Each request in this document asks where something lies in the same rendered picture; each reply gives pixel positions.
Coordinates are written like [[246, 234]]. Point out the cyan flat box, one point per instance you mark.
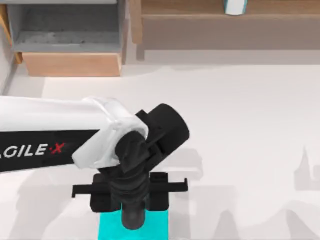
[[110, 227]]

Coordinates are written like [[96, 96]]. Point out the pale wooden drawer front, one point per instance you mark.
[[71, 64]]

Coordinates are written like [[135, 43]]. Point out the wooden open shelf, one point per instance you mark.
[[225, 32]]

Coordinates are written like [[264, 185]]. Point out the white and teal container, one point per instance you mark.
[[234, 7]]

